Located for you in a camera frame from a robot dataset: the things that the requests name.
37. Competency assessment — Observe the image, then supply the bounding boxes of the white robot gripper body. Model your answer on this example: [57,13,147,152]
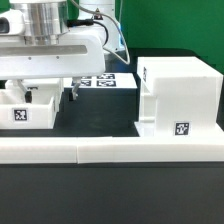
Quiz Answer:
[0,32,105,80]

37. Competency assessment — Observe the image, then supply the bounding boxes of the black cables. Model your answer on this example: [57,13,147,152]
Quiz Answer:
[66,0,132,66]

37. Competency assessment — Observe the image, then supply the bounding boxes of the white drawer tray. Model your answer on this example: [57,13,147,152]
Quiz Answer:
[0,89,59,129]
[5,78,63,100]

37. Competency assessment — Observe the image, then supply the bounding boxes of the white front drawer tray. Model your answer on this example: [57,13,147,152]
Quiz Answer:
[0,89,59,129]

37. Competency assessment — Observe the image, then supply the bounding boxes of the white rear drawer tray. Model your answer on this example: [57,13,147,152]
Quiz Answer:
[5,78,63,100]

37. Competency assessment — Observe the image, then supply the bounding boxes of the white marker sheet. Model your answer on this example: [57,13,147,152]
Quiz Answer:
[80,73,137,89]

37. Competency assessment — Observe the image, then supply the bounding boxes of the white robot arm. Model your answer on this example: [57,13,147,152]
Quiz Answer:
[0,0,126,103]

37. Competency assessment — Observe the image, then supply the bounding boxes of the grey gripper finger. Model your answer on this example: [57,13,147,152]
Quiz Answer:
[69,77,81,100]
[17,80,32,103]

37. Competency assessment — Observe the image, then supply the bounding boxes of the white drawer cabinet box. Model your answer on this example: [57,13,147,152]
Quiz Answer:
[135,56,223,137]

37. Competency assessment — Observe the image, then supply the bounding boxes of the white L-shaped fence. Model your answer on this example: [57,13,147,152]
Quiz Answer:
[0,136,224,164]

